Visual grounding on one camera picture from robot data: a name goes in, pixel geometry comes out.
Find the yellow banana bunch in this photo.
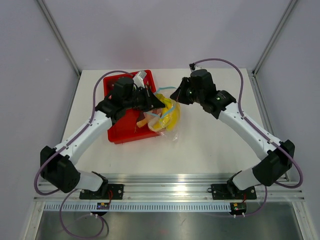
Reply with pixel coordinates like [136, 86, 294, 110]
[148, 93, 181, 132]

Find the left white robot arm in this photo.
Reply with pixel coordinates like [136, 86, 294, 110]
[39, 77, 165, 199]

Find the red plastic tray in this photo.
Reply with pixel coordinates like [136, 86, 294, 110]
[103, 71, 158, 145]

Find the right small circuit board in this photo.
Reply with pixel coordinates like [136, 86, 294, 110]
[230, 202, 247, 212]

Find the aluminium rail front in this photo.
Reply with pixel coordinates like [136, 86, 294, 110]
[33, 173, 306, 203]

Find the small circuit board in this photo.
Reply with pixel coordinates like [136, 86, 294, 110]
[230, 202, 247, 212]
[96, 202, 110, 210]

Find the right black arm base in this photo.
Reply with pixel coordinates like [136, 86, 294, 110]
[207, 174, 257, 201]

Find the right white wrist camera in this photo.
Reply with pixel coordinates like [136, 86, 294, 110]
[189, 63, 202, 72]

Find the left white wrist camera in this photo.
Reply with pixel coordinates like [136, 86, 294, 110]
[133, 70, 147, 88]

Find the white slotted cable duct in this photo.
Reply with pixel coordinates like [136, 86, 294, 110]
[43, 201, 244, 214]

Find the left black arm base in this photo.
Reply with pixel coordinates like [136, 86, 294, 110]
[79, 183, 125, 200]

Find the right aluminium frame post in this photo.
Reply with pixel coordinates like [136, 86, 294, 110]
[251, 0, 300, 77]

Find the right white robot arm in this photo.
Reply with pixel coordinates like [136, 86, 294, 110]
[170, 69, 295, 198]

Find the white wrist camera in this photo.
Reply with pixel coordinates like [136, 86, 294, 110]
[189, 63, 202, 72]
[133, 70, 147, 88]

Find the aluminium frame post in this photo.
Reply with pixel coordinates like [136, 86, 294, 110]
[251, 0, 300, 77]
[36, 0, 81, 78]

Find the clear zip top bag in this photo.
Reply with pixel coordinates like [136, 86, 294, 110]
[140, 86, 181, 141]

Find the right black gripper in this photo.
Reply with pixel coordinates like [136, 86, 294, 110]
[171, 77, 205, 105]

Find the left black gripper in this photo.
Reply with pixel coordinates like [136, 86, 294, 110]
[123, 84, 166, 113]

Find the left aluminium frame post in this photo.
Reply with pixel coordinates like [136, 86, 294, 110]
[36, 0, 81, 78]

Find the left small circuit board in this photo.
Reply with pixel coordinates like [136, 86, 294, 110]
[96, 202, 110, 210]

